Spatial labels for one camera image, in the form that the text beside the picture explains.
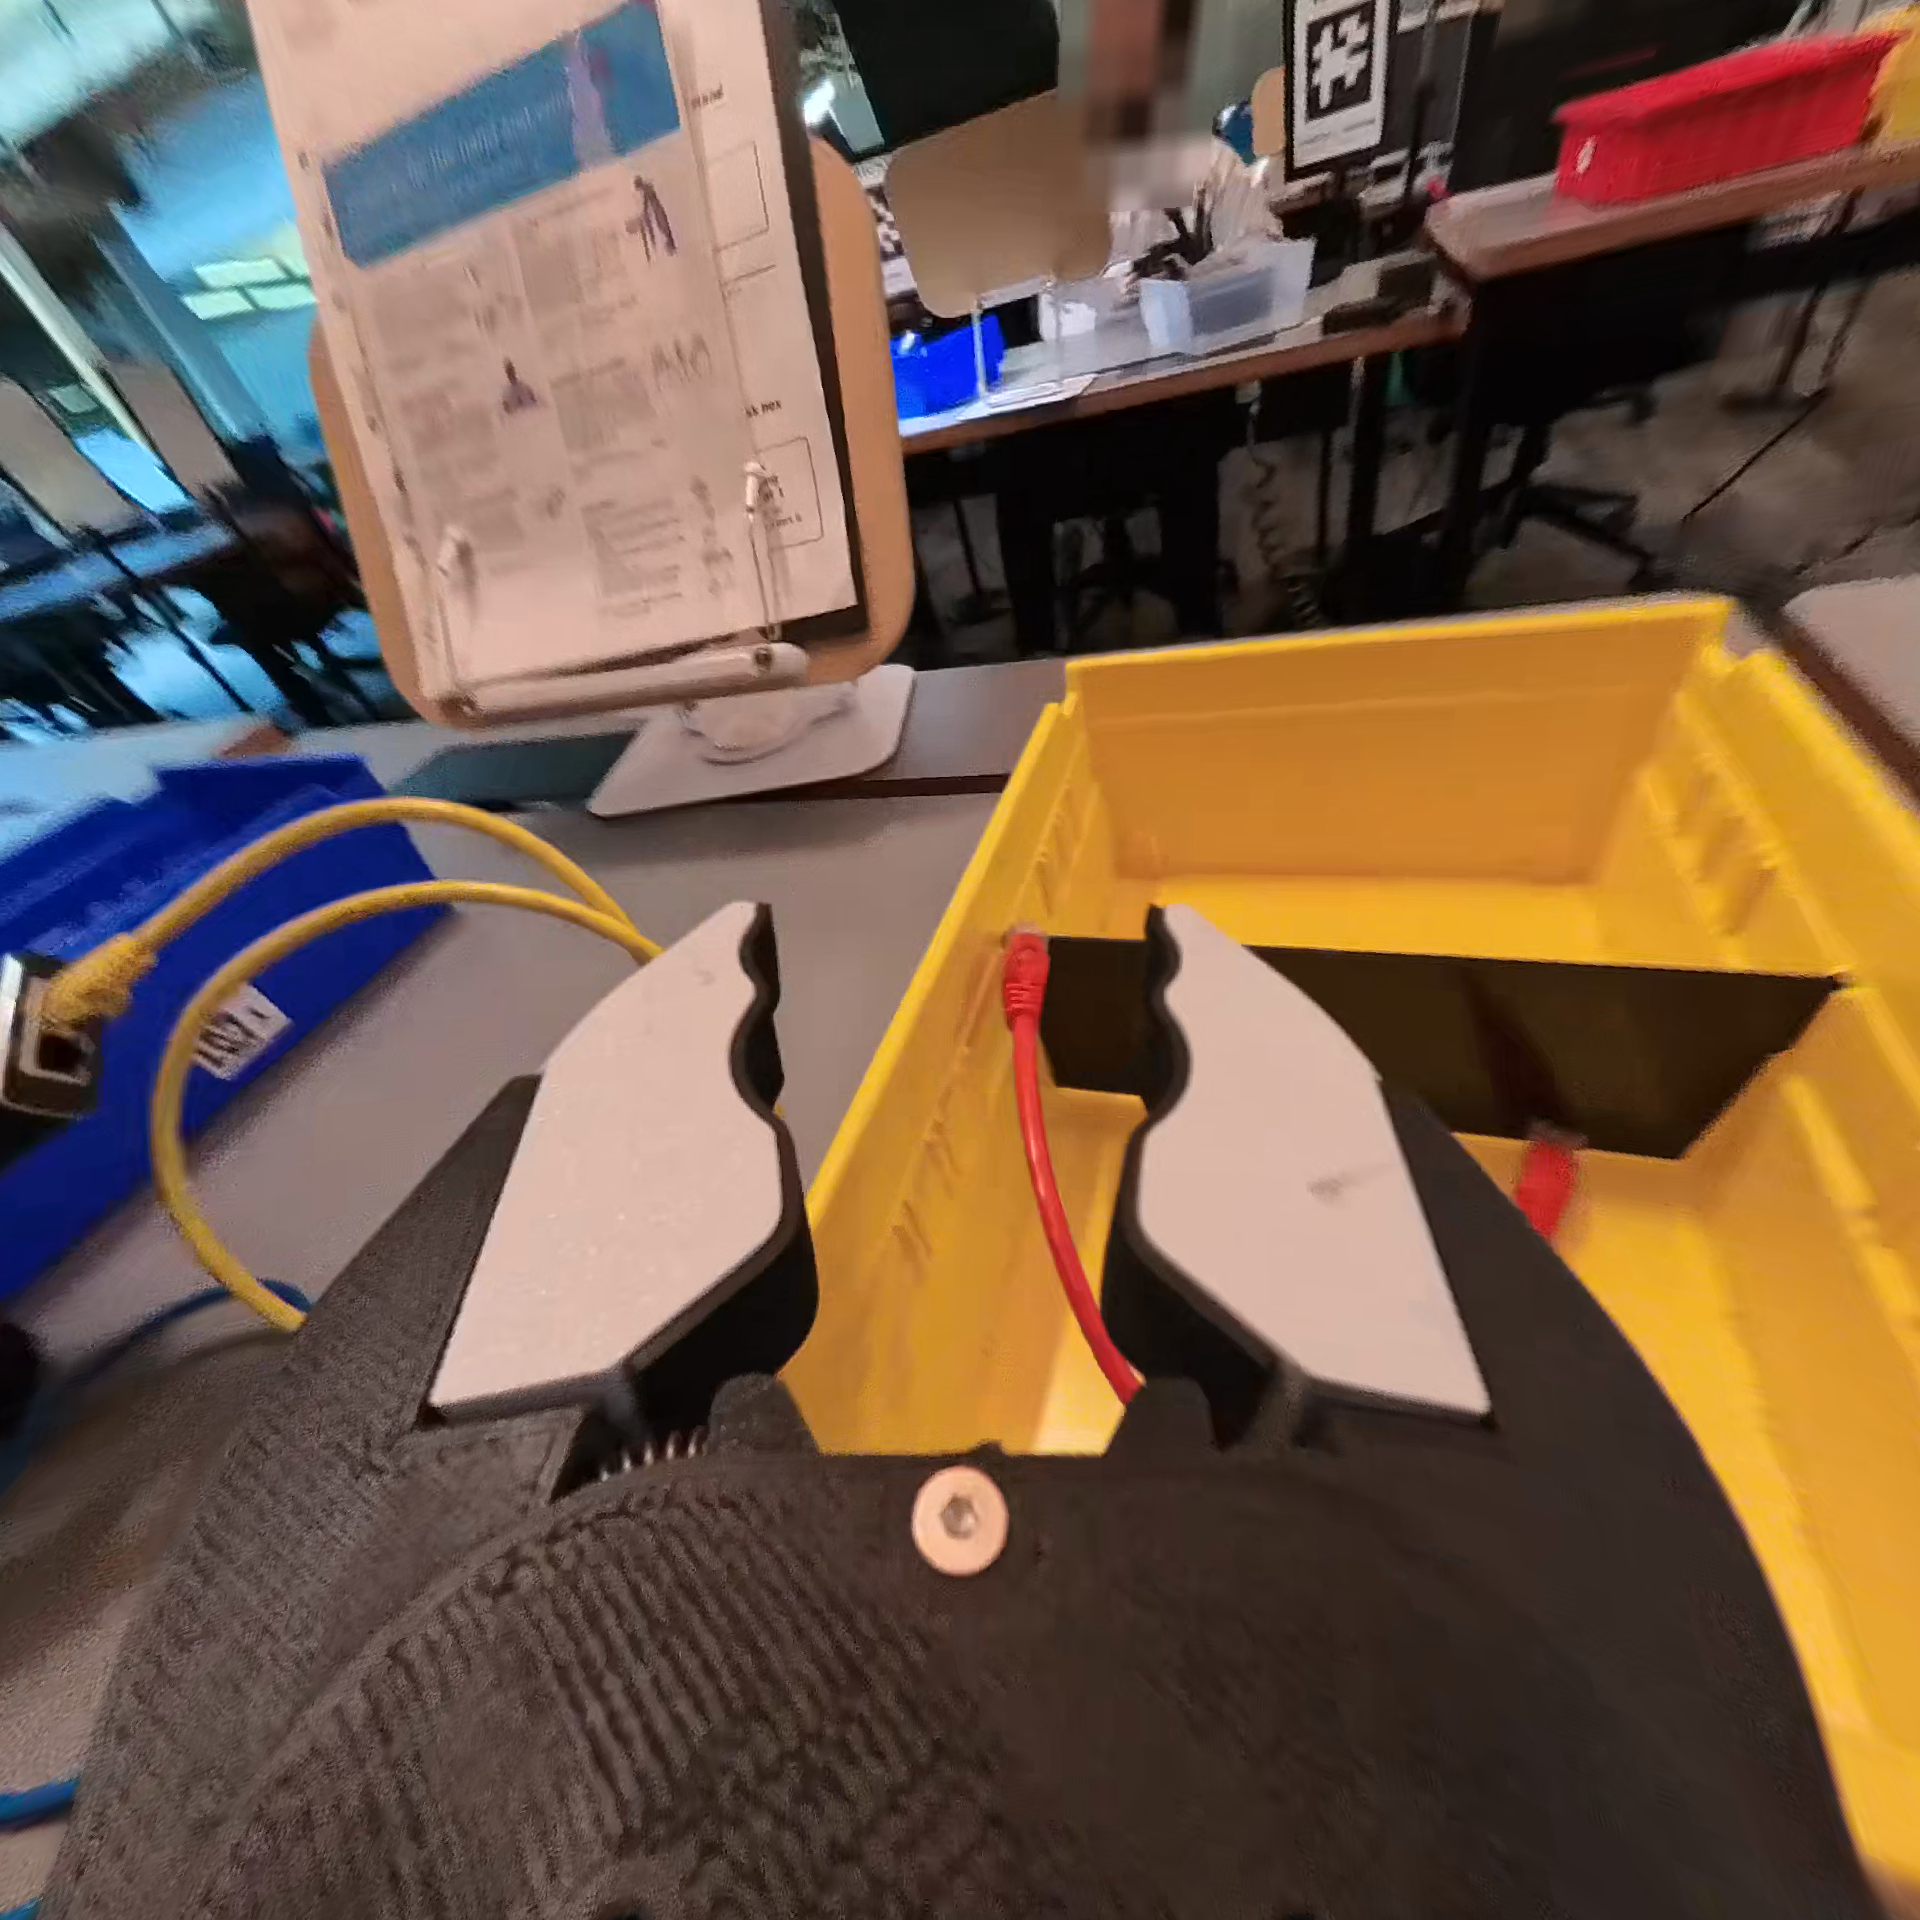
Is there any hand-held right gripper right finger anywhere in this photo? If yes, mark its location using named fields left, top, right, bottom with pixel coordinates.
left=1101, top=905, right=1494, bottom=1443

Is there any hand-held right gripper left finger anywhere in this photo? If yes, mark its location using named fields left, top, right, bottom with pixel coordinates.
left=428, top=901, right=819, bottom=1420

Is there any red ethernet cable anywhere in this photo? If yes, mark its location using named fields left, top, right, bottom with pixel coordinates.
left=1003, top=927, right=1585, bottom=1406

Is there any yellow plastic bin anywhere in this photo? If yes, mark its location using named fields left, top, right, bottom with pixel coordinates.
left=779, top=598, right=1920, bottom=1891

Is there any yellow ethernet cable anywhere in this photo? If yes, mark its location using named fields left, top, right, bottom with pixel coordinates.
left=47, top=795, right=666, bottom=1337

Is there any blue ethernet cable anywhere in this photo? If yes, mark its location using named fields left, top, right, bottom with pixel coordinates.
left=0, top=1275, right=316, bottom=1833

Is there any blue plastic bin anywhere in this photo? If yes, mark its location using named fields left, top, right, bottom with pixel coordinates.
left=0, top=757, right=452, bottom=1300

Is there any black ethernet splitter box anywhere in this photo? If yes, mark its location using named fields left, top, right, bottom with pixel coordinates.
left=0, top=952, right=109, bottom=1120

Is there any grey desk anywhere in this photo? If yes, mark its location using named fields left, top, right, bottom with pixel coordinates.
left=0, top=577, right=1920, bottom=1920

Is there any black bin divider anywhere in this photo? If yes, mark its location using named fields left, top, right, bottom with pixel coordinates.
left=1037, top=934, right=1840, bottom=1161

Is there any white board base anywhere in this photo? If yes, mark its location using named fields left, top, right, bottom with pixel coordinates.
left=587, top=663, right=917, bottom=819

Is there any paper instruction sheet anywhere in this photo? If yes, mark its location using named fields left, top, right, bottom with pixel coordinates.
left=249, top=0, right=861, bottom=706

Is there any wooden instruction board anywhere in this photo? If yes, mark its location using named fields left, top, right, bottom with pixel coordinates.
left=308, top=0, right=920, bottom=729

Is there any small blue bin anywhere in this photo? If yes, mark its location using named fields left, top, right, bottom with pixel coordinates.
left=894, top=324, right=1007, bottom=420

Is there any clear plastic container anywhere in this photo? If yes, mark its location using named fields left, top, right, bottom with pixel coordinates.
left=1141, top=239, right=1315, bottom=353

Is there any marker tag sign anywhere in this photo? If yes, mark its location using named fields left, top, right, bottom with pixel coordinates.
left=1282, top=0, right=1399, bottom=170

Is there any red plastic bin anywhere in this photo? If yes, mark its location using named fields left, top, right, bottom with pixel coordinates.
left=1551, top=32, right=1898, bottom=204

